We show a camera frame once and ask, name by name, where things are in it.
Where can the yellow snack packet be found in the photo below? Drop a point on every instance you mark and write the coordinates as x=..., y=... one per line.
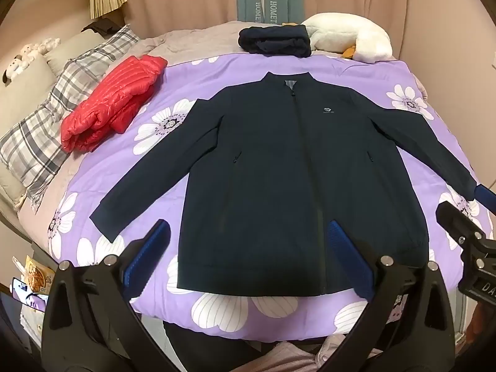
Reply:
x=38, y=277

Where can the grey plaid pillow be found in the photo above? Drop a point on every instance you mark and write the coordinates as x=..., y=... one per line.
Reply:
x=42, y=131

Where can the navy zip jacket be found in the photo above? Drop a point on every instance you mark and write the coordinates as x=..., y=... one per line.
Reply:
x=271, y=162

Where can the red down jacket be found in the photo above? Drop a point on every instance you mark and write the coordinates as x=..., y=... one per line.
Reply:
x=112, y=97

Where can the purple floral blanket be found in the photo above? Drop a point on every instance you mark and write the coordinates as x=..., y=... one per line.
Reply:
x=217, y=81

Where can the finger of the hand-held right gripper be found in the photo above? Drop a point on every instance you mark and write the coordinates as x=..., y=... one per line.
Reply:
x=486, y=197
x=459, y=221

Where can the person's right forearm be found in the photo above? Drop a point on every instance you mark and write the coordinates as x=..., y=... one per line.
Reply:
x=477, y=325

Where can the folded navy garment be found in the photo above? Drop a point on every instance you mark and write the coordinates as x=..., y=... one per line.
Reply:
x=275, y=40

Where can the beige pillow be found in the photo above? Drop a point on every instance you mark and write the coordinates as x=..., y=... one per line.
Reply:
x=23, y=97
x=73, y=52

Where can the person's pink garment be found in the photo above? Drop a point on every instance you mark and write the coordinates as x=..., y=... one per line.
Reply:
x=279, y=358

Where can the white plush teddy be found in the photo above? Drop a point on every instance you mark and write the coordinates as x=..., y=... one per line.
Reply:
x=38, y=48

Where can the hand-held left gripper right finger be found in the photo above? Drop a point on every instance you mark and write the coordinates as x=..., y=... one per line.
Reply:
x=347, y=255

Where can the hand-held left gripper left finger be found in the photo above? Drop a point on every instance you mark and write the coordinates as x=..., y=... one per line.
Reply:
x=149, y=248

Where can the white plush goose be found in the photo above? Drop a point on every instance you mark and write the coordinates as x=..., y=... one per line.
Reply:
x=348, y=33

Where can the dark cloth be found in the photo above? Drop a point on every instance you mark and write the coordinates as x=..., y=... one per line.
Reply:
x=101, y=26

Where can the white plush dog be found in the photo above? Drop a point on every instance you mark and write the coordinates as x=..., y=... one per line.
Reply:
x=13, y=69

